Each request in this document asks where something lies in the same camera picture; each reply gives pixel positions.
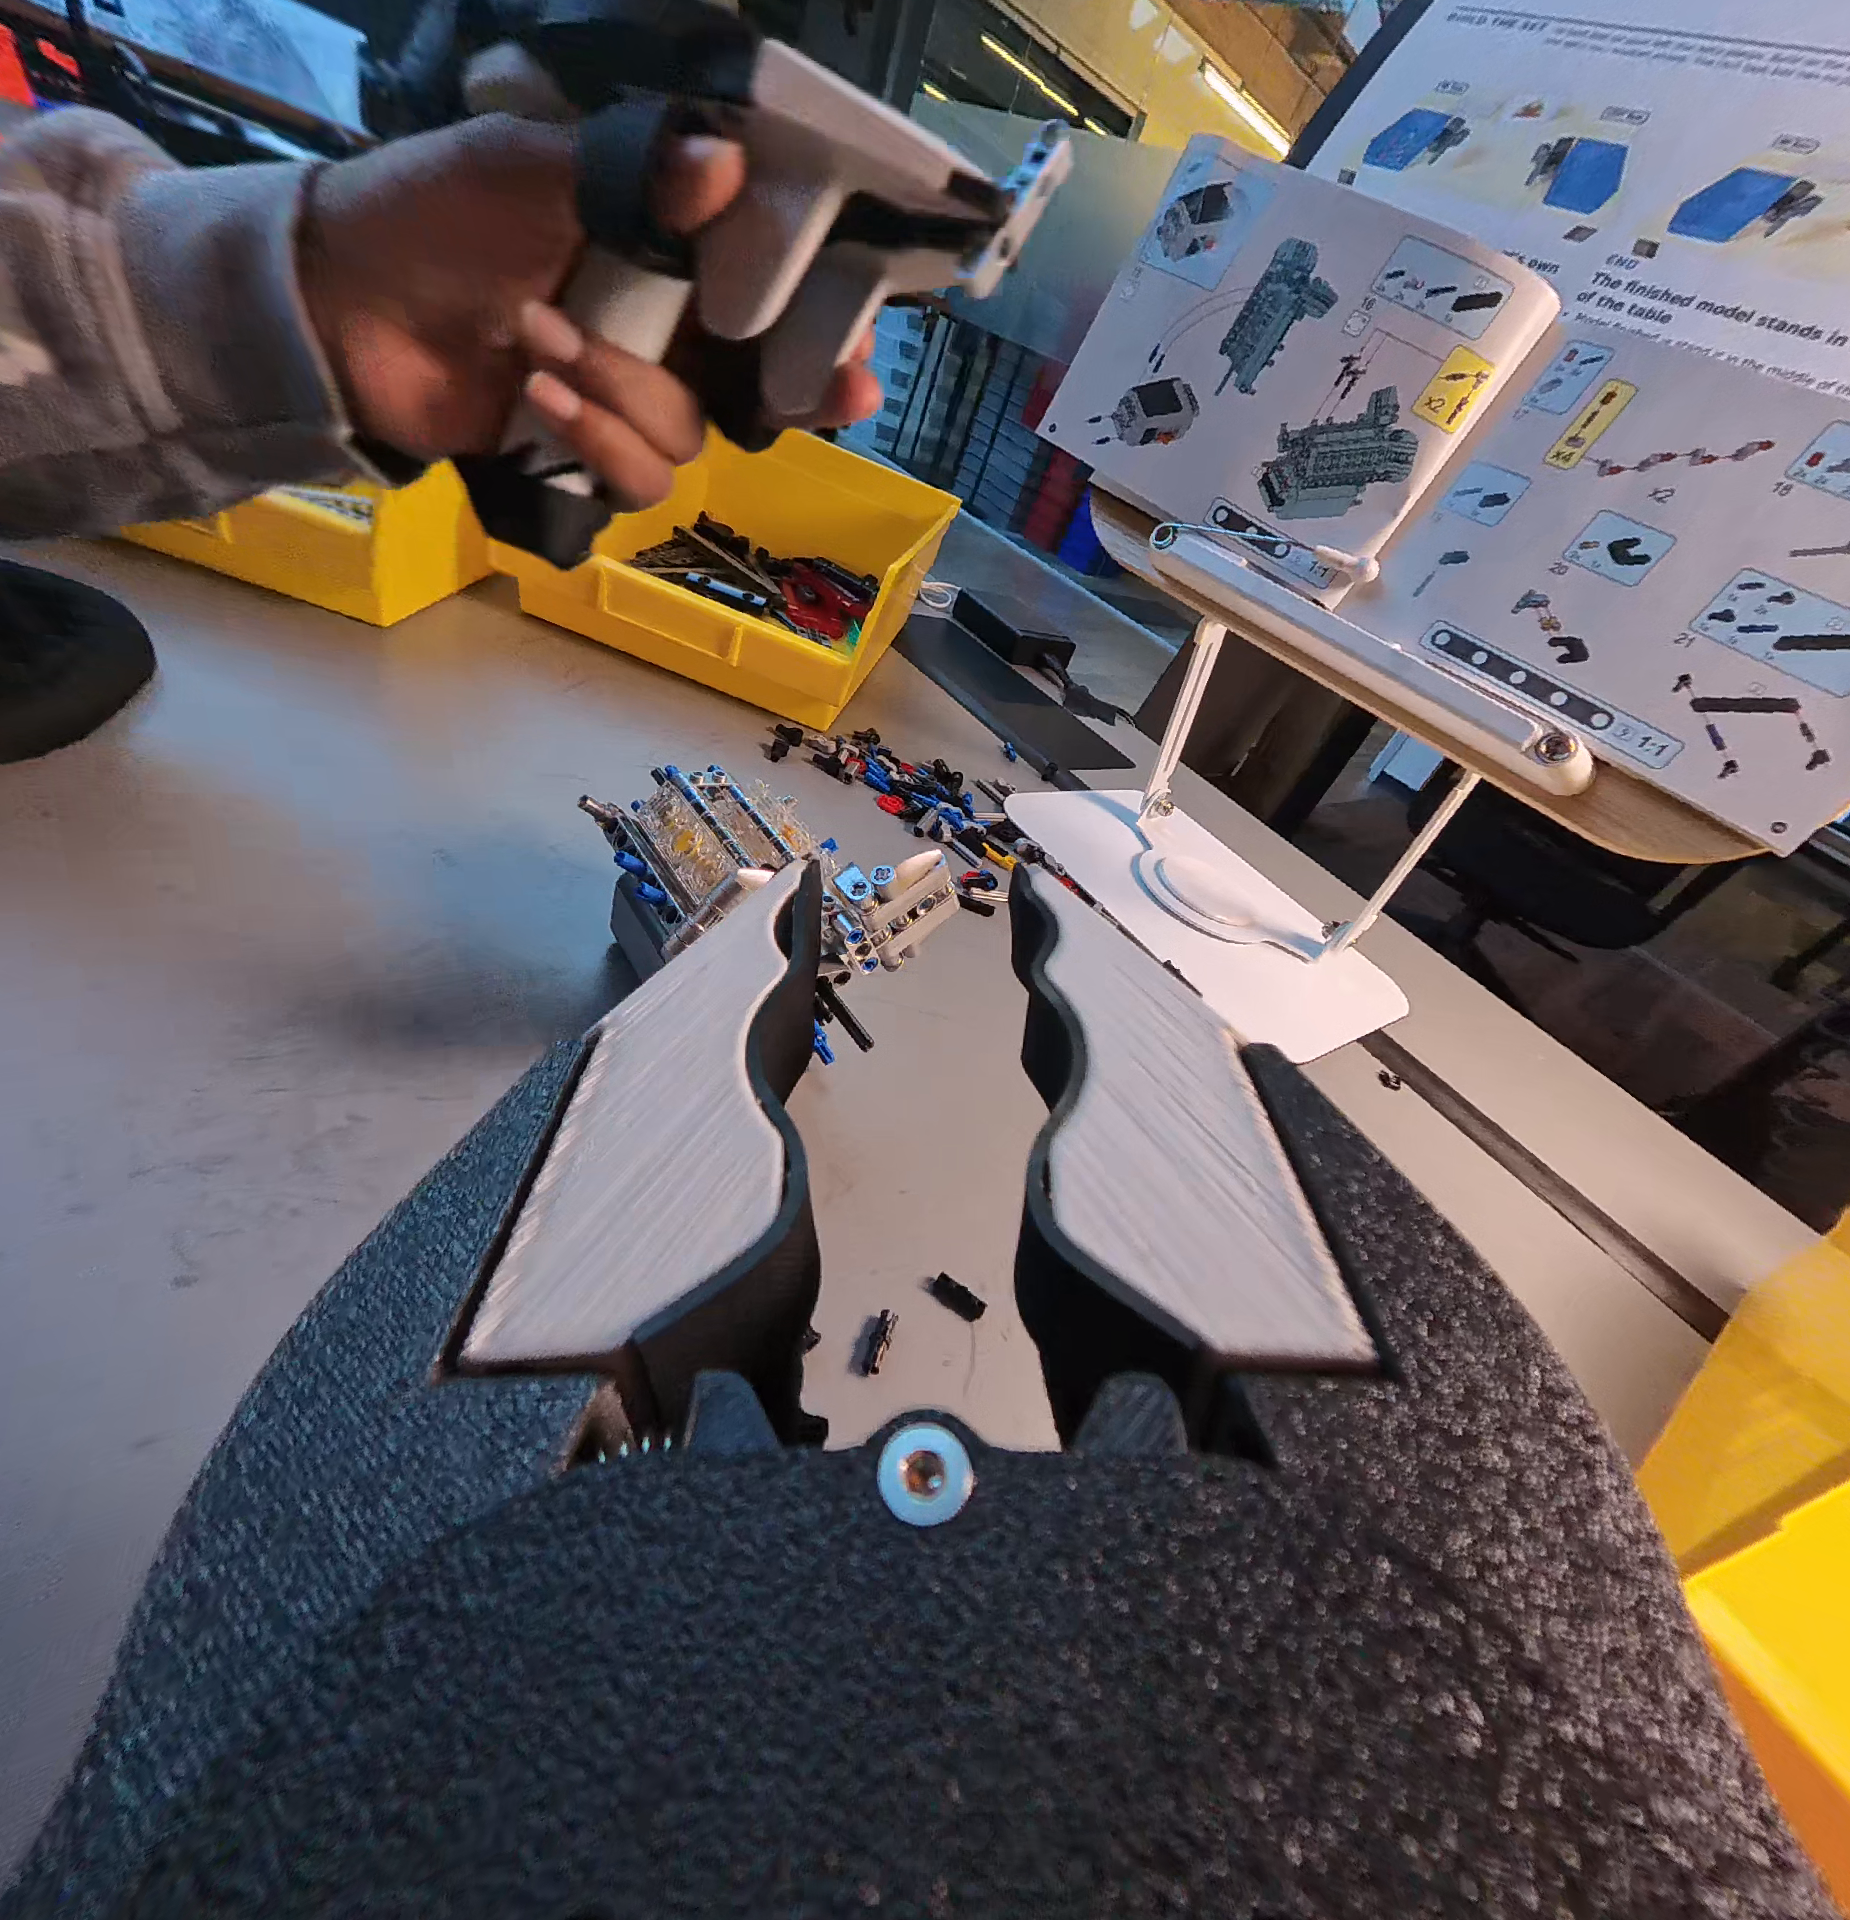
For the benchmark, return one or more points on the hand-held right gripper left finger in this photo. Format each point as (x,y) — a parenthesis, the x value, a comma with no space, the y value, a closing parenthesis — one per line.
(657,1202)

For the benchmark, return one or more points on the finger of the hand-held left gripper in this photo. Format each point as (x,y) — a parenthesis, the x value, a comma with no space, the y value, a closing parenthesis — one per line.
(806,279)
(896,150)

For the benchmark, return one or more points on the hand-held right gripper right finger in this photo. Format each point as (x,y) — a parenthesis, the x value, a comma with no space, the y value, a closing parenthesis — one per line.
(1196,1202)

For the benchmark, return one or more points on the small black brick pin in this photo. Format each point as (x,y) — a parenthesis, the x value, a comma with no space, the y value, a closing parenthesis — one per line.
(875,1346)
(956,1297)

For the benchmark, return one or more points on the grey brick engine model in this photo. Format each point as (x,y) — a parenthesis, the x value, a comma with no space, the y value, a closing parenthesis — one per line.
(716,855)

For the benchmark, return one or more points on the yellow plastic bin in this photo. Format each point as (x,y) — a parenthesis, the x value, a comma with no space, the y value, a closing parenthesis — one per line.
(866,528)
(327,556)

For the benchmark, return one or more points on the person's left forearm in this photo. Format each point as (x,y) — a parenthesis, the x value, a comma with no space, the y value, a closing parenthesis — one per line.
(130,316)

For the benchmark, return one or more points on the person's left hand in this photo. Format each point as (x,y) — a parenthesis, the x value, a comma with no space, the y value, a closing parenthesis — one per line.
(446,287)

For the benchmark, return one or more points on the white booklet stand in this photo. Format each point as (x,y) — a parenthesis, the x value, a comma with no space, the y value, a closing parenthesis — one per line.
(1225,902)

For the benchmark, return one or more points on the black and red brick parts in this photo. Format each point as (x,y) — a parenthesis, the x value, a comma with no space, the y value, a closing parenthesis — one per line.
(761,586)

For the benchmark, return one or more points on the black power adapter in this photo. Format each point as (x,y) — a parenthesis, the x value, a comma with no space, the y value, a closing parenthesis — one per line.
(1015,630)

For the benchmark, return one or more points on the pile of colourful brick parts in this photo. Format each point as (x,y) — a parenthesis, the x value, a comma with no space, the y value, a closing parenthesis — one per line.
(926,796)

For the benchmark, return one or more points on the black mesh chair pad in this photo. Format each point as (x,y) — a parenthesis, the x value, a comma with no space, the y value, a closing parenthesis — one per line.
(39,662)

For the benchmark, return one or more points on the yellow plastic crate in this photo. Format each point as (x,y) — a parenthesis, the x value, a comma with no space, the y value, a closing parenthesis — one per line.
(1796,1563)

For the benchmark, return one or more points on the instruction booklet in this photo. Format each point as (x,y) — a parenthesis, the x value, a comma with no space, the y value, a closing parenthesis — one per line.
(1645,452)

